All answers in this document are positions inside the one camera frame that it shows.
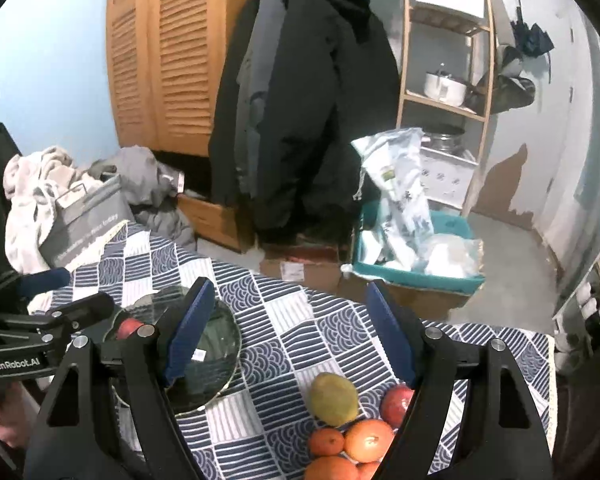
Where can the shoe rack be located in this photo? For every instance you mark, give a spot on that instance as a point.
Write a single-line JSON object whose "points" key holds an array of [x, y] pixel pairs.
{"points": [[577, 323]]}

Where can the clear glass plate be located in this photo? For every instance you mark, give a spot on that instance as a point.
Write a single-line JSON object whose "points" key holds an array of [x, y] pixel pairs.
{"points": [[214, 362]]}

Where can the dark red apple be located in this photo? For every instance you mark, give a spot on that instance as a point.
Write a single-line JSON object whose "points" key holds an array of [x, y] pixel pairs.
{"points": [[127, 328]]}

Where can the white door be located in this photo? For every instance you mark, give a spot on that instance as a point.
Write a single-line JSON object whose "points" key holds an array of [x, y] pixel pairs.
{"points": [[536, 152]]}

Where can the wooden shelf rack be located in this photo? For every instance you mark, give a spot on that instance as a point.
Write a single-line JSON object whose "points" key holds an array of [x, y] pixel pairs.
{"points": [[438, 40]]}

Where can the dark folded umbrella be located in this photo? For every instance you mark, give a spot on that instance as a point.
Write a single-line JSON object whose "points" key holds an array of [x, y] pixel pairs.
{"points": [[532, 42]]}

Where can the wooden louvered wardrobe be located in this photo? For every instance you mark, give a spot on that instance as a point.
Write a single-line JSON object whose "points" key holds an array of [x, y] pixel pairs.
{"points": [[165, 60]]}

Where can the wooden drawer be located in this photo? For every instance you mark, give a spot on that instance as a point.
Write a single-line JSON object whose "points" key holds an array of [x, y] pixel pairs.
{"points": [[225, 226]]}

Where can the person's left hand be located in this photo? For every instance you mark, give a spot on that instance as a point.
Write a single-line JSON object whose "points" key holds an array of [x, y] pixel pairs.
{"points": [[18, 411]]}

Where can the pointed yellow-green pear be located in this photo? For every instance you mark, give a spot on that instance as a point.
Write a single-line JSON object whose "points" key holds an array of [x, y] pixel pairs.
{"points": [[333, 399]]}

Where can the black hanging jacket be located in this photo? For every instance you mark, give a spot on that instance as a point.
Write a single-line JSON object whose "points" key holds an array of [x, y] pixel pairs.
{"points": [[302, 80]]}

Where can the steel pot lower shelf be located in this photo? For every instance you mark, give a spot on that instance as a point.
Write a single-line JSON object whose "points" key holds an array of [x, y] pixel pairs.
{"points": [[444, 138]]}

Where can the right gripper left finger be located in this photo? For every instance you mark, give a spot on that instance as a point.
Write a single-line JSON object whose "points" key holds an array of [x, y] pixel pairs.
{"points": [[76, 433]]}

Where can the white cooking pot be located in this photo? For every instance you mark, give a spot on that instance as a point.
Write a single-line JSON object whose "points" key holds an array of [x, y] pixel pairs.
{"points": [[445, 88]]}

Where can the teal plastic bin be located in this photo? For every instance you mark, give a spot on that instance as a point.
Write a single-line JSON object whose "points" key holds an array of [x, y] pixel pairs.
{"points": [[443, 223]]}

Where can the white storage drawer box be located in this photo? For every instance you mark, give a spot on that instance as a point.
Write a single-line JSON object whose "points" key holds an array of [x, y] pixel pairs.
{"points": [[446, 178]]}

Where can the large orange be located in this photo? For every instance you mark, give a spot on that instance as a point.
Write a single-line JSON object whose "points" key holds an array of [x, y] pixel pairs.
{"points": [[368, 440]]}

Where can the blue white patterned tablecloth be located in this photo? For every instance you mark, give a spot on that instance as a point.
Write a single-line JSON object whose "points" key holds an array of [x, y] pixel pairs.
{"points": [[257, 420]]}

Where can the small orange bottom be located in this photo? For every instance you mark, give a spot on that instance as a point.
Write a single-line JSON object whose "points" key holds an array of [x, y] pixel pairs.
{"points": [[366, 471]]}

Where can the small tangerine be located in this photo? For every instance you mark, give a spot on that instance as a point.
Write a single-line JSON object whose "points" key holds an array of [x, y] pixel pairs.
{"points": [[326, 442]]}

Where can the grey clothes pile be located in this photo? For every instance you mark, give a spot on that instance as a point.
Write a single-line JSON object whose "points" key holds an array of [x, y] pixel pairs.
{"points": [[150, 187]]}

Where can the beige cloth pile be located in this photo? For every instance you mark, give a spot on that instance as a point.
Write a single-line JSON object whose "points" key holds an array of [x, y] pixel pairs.
{"points": [[37, 186]]}

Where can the white printed rice bag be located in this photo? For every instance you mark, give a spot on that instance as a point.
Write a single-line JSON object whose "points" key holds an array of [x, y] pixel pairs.
{"points": [[391, 159]]}

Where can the clear plastic bag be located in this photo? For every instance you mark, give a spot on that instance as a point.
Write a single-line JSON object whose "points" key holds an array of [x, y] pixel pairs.
{"points": [[451, 256]]}

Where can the cardboard box under bin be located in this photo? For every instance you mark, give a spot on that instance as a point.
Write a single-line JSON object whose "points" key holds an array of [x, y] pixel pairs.
{"points": [[326, 276]]}

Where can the grey fabric storage bag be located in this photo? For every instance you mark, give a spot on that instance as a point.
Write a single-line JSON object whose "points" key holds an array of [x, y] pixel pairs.
{"points": [[78, 225]]}

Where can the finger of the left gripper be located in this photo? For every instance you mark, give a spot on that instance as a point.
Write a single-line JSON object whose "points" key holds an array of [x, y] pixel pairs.
{"points": [[18, 288], [79, 314]]}

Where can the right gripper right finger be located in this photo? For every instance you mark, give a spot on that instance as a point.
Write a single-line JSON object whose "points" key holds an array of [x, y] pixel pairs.
{"points": [[501, 435]]}

